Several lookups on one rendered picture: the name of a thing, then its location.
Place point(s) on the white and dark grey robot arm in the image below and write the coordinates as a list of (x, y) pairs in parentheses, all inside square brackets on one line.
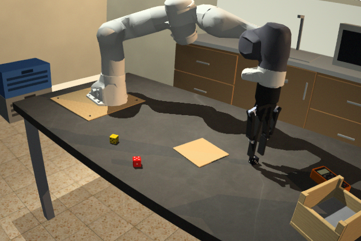
[(269, 44)]

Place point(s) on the black die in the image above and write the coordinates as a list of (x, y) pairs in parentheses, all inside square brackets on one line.
[(253, 161)]

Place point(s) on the wooden crate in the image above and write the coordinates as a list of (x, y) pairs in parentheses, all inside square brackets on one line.
[(328, 212)]

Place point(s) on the yellow die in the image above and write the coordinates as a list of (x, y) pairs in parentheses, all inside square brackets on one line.
[(113, 138)]

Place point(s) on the tan flat mat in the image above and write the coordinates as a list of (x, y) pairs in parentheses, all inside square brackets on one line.
[(200, 152)]

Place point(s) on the red die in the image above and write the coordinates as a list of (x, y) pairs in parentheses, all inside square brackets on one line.
[(136, 161)]

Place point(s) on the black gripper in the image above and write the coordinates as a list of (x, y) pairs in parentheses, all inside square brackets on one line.
[(265, 110)]

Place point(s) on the orange digital multimeter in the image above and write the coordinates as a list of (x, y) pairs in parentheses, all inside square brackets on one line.
[(322, 174)]

